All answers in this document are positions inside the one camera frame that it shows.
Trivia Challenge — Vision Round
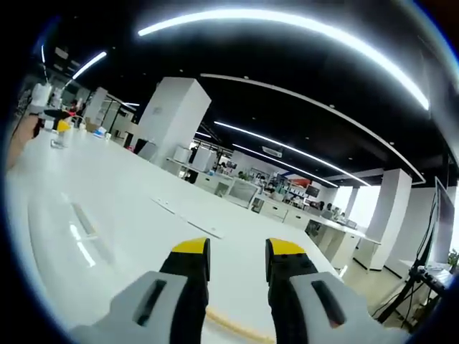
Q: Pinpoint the grey table cable cover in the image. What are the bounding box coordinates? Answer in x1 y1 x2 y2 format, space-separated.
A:
150 196 225 240

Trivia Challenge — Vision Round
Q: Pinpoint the row of white office desks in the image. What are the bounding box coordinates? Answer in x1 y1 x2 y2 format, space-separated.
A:
165 156 382 274

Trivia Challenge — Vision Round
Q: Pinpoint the thin ceiling light strip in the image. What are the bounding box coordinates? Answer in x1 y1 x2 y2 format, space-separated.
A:
213 120 372 188
232 143 339 188

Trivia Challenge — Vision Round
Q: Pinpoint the narrow white square pillar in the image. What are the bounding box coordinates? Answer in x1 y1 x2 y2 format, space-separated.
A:
353 168 413 272

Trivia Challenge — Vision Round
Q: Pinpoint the computer monitor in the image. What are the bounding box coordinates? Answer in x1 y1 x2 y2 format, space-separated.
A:
428 176 457 269

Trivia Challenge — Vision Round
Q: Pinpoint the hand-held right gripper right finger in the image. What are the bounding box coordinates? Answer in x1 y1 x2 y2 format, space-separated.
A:
265 238 410 344

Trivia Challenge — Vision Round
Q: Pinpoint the wooden strip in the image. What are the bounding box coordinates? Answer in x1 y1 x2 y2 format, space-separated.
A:
207 307 275 343

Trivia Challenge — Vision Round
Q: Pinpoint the black tripod stand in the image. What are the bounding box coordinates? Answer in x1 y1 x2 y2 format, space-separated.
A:
374 200 444 325

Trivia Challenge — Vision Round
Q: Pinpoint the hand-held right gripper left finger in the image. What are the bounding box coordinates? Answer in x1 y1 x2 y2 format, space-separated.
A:
70 236 212 344

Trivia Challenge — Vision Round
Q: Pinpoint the short ceiling light strip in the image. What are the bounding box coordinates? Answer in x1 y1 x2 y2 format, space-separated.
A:
71 51 108 80

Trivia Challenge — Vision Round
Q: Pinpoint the wide white square pillar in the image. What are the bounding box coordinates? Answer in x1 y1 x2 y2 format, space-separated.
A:
136 76 212 169

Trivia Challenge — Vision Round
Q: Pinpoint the long curved ceiling light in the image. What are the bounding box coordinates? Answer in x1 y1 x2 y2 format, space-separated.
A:
137 8 430 111

